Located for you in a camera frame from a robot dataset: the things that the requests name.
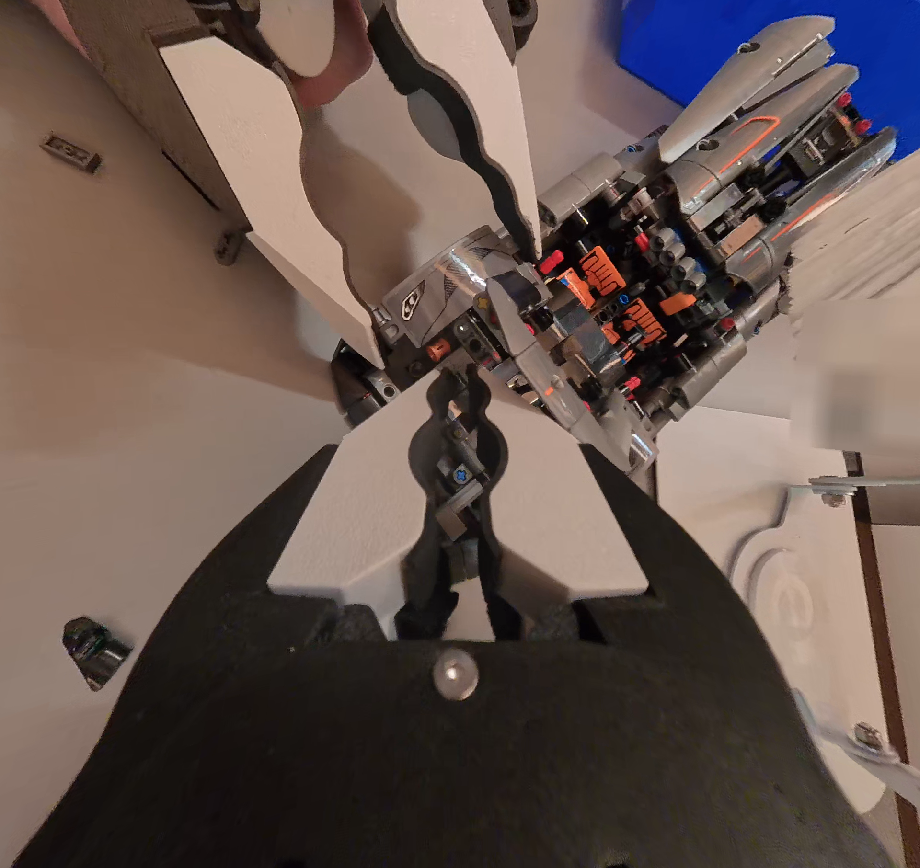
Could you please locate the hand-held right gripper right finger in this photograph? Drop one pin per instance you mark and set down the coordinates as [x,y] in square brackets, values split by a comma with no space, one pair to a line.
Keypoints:
[568,523]

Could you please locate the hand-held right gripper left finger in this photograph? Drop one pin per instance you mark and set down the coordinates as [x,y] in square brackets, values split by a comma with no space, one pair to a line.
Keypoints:
[352,516]

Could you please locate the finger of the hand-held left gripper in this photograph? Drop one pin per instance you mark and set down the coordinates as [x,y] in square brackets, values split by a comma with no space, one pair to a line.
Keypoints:
[445,13]
[244,149]

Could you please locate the grey lego car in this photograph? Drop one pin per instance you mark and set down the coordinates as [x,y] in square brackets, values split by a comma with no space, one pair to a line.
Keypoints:
[431,300]

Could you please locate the black lego wheel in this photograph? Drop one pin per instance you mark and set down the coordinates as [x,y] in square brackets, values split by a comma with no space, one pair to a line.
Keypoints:
[523,13]

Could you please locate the grey lego plate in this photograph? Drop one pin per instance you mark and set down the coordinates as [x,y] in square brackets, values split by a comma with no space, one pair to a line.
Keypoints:
[70,152]

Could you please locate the black triangular lego panel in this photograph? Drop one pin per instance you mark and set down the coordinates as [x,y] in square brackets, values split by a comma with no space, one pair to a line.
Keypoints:
[93,652]

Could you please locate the person's left hand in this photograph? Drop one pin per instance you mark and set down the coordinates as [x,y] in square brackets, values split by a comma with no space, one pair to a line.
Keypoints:
[352,56]

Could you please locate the white book stand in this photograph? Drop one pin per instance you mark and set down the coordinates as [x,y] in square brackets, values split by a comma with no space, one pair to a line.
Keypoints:
[790,595]

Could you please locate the blue storage bin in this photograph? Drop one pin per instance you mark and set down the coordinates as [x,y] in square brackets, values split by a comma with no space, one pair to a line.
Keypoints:
[719,6]

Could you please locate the open instruction booklet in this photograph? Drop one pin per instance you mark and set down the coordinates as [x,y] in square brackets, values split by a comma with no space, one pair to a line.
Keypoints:
[848,236]

